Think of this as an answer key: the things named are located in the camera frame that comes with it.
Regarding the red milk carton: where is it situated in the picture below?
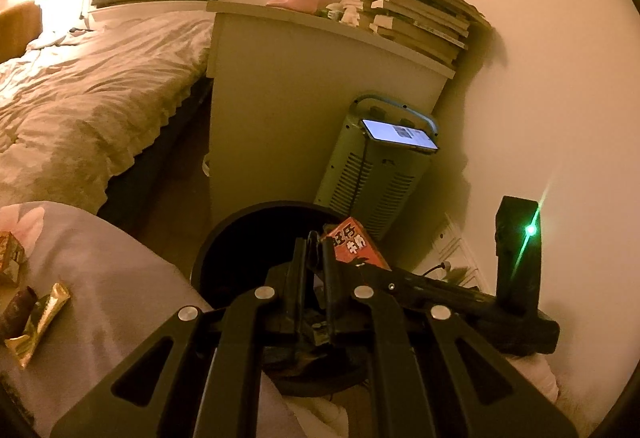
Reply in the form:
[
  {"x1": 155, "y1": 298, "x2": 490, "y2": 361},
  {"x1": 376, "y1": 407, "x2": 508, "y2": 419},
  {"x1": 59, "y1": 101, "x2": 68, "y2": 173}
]
[{"x1": 324, "y1": 217, "x2": 390, "y2": 270}]

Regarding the gold foil wrapper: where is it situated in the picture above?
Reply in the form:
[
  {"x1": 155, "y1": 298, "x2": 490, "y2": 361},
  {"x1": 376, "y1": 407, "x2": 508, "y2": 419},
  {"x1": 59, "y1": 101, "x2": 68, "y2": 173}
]
[{"x1": 1, "y1": 282, "x2": 70, "y2": 370}]

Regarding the black round trash bin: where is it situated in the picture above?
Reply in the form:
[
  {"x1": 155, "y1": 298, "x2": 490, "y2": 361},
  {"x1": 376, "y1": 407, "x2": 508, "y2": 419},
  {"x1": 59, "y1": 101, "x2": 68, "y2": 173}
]
[{"x1": 191, "y1": 201, "x2": 368, "y2": 397}]

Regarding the white gloved right hand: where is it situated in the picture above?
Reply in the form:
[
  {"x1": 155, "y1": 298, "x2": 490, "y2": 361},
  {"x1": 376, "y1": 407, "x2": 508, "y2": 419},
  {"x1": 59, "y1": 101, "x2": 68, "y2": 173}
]
[{"x1": 504, "y1": 354, "x2": 559, "y2": 403}]

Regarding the lilac tablecloth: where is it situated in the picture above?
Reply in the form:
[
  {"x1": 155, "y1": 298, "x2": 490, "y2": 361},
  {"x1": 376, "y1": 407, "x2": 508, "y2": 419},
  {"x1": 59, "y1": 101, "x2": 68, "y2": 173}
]
[{"x1": 0, "y1": 201, "x2": 352, "y2": 438}]

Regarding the green space heater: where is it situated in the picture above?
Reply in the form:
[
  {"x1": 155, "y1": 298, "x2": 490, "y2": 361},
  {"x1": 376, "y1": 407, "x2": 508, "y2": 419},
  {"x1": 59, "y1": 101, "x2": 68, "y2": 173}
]
[{"x1": 314, "y1": 93, "x2": 439, "y2": 241}]

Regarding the brown snack bar wrapper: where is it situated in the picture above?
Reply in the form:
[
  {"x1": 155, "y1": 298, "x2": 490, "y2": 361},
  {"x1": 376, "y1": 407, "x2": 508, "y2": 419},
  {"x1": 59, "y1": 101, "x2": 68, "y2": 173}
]
[{"x1": 0, "y1": 287, "x2": 38, "y2": 340}]

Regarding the lit smartphone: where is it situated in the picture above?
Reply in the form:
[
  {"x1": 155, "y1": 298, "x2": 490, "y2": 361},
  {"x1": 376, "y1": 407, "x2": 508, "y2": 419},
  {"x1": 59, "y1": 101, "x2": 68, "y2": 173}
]
[{"x1": 361, "y1": 119, "x2": 438, "y2": 152}]

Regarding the red snack box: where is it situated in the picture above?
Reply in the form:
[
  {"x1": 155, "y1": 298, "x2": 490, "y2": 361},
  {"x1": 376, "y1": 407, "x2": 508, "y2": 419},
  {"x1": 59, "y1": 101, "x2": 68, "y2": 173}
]
[{"x1": 0, "y1": 231, "x2": 26, "y2": 287}]

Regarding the white quilted bed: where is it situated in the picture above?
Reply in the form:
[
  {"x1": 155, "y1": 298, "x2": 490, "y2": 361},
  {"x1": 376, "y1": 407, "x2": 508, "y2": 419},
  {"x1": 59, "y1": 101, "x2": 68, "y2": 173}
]
[{"x1": 1, "y1": 10, "x2": 215, "y2": 213}]

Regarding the white cabinet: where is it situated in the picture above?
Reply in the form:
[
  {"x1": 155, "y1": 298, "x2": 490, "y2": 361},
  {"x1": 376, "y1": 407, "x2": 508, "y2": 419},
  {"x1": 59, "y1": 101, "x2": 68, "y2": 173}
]
[{"x1": 206, "y1": 1, "x2": 456, "y2": 223}]

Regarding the stack of books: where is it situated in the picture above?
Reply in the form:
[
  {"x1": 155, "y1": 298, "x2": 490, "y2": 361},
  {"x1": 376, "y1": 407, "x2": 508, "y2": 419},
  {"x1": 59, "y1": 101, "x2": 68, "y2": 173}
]
[{"x1": 340, "y1": 0, "x2": 490, "y2": 68}]

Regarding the brown wooden headboard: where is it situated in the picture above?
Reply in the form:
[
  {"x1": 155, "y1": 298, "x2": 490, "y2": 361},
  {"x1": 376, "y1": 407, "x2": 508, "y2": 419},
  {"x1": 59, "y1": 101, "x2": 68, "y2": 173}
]
[{"x1": 0, "y1": 1, "x2": 42, "y2": 62}]

